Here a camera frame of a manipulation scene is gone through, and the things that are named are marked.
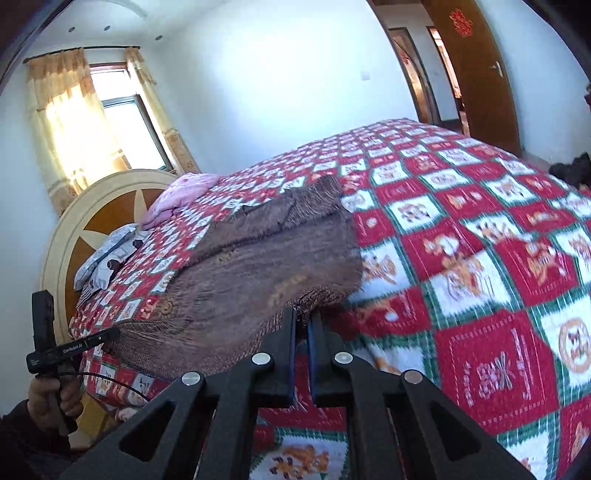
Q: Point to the striped pillow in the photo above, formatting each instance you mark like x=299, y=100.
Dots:
x=87, y=295

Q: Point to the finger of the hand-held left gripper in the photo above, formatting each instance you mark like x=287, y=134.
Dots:
x=101, y=337

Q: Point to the hallway wooden door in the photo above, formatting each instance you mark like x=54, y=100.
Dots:
x=413, y=74

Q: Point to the person's left forearm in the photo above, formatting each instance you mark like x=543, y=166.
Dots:
x=27, y=443

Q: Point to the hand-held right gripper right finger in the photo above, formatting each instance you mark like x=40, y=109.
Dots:
x=316, y=364

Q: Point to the grey patterned pillow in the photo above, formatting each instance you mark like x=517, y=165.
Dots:
x=108, y=251

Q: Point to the red checkered printed bedspread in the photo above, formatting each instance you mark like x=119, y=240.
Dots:
x=485, y=258

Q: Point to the wide yellow curtain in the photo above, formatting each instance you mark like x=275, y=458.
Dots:
x=64, y=129

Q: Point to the pink pillow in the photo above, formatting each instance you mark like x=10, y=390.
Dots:
x=178, y=196

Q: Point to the red paper door decoration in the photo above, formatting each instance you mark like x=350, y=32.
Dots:
x=459, y=23

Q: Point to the narrow yellow curtain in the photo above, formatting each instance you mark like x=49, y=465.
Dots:
x=157, y=106

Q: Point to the window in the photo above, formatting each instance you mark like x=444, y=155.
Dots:
x=134, y=124

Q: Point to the black curtain rod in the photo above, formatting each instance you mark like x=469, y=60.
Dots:
x=83, y=50

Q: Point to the brown knitted sweater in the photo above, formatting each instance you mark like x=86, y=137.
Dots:
x=258, y=272

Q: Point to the brown wooden door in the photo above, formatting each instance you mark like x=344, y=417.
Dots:
x=480, y=78

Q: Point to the cream wooden bed headboard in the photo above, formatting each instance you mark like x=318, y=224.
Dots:
x=69, y=240

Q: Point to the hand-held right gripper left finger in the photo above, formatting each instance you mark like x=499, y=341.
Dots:
x=288, y=364

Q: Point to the person's left hand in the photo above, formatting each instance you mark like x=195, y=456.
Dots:
x=39, y=401

